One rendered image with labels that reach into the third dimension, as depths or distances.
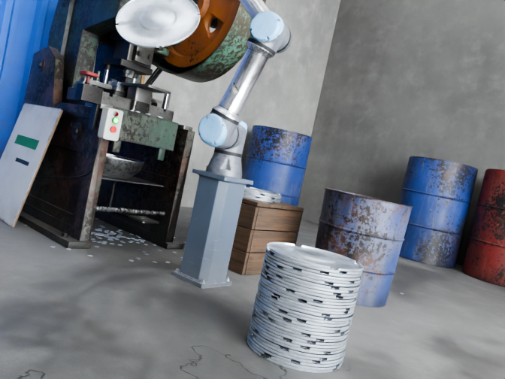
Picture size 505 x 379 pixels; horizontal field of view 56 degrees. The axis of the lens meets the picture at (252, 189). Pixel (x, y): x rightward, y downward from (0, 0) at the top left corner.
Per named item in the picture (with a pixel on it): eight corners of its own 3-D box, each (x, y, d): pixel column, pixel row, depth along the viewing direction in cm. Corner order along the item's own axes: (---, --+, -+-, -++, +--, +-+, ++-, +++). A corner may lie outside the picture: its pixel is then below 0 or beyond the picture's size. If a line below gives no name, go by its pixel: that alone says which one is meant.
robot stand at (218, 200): (232, 285, 202) (254, 181, 200) (201, 289, 188) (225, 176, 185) (201, 271, 214) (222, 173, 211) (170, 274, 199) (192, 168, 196)
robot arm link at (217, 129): (230, 154, 191) (297, 28, 182) (214, 151, 177) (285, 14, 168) (207, 140, 195) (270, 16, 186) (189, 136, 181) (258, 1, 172)
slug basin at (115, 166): (153, 183, 250) (157, 165, 250) (95, 176, 225) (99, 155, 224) (118, 173, 273) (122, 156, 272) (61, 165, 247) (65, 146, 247)
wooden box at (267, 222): (290, 272, 252) (303, 207, 250) (242, 275, 223) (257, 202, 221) (236, 251, 278) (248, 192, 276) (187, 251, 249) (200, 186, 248)
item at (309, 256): (337, 253, 160) (337, 251, 160) (381, 277, 132) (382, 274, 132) (255, 239, 152) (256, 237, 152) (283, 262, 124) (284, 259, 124)
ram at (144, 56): (156, 68, 243) (167, 10, 241) (131, 59, 232) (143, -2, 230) (137, 68, 254) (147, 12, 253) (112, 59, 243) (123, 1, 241)
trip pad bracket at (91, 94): (96, 130, 211) (104, 86, 210) (75, 126, 203) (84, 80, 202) (89, 128, 215) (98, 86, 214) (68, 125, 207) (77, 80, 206)
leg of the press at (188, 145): (182, 249, 254) (217, 81, 249) (165, 249, 245) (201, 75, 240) (94, 211, 314) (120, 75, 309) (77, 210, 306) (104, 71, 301)
